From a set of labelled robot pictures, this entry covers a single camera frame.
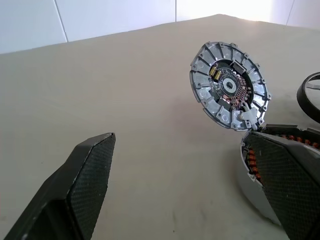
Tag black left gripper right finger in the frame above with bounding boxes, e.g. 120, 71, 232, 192
245, 131, 320, 240

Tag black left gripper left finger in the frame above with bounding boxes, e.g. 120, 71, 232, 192
0, 132, 117, 240

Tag silver motor housing copper coils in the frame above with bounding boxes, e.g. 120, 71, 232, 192
239, 123, 320, 227

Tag silver round motor lid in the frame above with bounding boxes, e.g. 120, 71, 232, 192
189, 40, 273, 131

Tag black spoked rotor ring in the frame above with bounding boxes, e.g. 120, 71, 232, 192
296, 71, 320, 117

